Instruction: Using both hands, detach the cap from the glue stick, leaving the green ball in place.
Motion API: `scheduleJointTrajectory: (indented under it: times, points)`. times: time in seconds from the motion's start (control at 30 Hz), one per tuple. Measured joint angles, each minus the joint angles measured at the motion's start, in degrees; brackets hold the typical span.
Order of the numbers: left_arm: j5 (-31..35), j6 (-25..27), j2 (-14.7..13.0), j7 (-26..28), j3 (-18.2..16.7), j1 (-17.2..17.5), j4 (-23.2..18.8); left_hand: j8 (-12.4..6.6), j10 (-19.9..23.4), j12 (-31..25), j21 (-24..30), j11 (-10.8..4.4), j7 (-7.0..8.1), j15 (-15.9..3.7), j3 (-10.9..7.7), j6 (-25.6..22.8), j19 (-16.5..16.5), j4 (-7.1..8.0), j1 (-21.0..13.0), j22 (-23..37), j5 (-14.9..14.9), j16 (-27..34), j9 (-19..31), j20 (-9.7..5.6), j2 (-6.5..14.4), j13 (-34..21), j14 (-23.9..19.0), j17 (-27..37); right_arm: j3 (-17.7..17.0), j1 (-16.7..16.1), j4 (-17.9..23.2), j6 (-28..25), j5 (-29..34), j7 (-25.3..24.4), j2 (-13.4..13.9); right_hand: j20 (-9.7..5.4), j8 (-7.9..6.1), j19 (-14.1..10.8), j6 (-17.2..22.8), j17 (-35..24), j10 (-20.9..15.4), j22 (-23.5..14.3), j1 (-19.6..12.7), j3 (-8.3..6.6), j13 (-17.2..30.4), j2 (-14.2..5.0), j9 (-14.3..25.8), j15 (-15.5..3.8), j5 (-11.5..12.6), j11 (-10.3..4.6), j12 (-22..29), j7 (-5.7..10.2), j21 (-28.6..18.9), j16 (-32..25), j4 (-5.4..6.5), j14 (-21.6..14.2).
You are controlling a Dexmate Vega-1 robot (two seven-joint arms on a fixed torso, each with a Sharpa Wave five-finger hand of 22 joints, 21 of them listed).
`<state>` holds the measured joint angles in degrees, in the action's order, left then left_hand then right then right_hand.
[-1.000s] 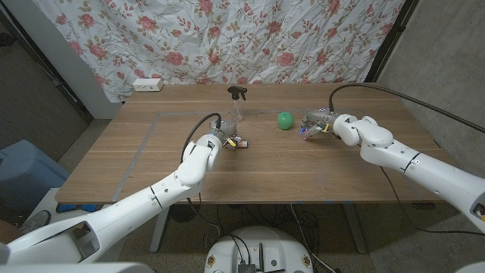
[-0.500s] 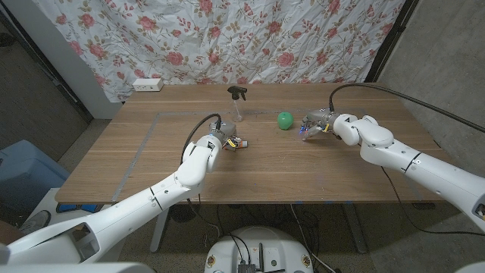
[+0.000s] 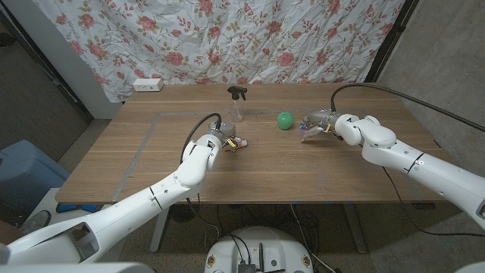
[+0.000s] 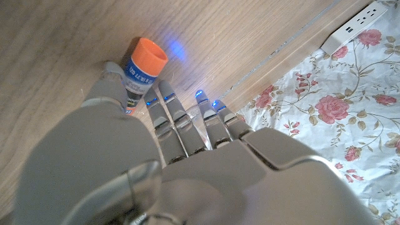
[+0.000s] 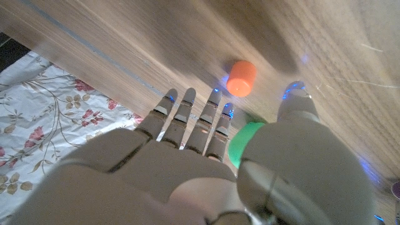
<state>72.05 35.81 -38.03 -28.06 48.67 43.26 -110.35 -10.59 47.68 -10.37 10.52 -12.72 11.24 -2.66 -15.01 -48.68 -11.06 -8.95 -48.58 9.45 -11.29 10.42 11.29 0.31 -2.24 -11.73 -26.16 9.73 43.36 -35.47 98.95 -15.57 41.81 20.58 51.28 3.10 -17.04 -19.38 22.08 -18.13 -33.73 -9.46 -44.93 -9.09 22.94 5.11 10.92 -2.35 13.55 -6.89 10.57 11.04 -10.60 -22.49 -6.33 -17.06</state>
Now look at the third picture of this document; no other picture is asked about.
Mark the person's leg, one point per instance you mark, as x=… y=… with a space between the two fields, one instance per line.
x=7 y=233

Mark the grey table leg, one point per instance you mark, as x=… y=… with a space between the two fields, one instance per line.
x=356 y=231

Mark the black round floor fan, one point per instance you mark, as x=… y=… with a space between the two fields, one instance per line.
x=183 y=213

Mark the orange glue stick body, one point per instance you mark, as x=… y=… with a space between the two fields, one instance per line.
x=242 y=143

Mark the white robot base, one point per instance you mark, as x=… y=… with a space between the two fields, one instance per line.
x=257 y=246

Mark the green ball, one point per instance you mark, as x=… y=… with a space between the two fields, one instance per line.
x=285 y=120

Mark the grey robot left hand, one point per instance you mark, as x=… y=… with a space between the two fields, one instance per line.
x=226 y=130

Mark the clear spray bottle black head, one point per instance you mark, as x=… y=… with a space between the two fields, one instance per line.
x=237 y=91

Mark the grey sneaker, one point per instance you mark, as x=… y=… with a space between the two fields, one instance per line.
x=38 y=221

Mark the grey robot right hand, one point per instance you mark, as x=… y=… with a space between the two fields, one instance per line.
x=322 y=119

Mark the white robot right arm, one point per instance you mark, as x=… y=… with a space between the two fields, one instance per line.
x=417 y=167

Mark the white power strip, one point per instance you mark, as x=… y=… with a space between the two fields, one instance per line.
x=148 y=84

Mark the blue plastic bin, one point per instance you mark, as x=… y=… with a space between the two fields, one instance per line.
x=26 y=170

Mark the white table leg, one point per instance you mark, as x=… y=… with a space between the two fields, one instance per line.
x=159 y=227

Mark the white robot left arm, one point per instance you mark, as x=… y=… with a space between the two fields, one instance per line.
x=125 y=212

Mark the blue flat floor object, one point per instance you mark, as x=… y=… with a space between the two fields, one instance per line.
x=76 y=208

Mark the black backdrop stand pole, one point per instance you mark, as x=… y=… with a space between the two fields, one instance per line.
x=390 y=38

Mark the floral backdrop cloth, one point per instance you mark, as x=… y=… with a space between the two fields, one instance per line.
x=227 y=38

